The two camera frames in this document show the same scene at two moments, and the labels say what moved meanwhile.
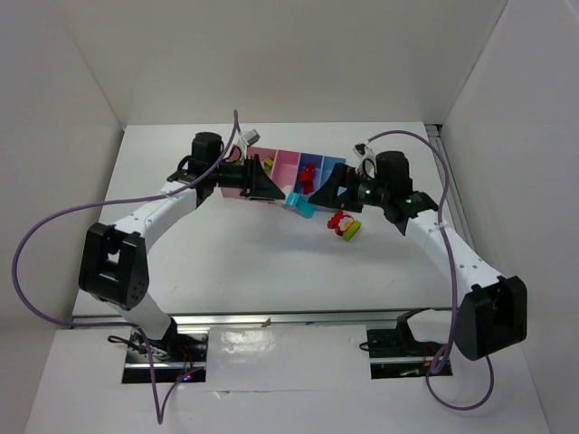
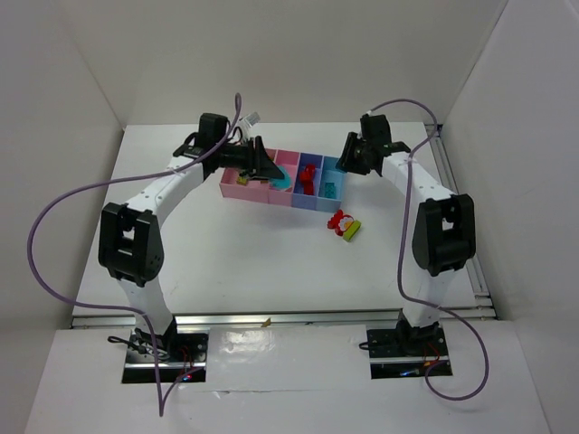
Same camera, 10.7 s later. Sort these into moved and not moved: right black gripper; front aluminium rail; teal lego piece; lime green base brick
Moved: teal lego piece; right black gripper
Not moved: front aluminium rail; lime green base brick
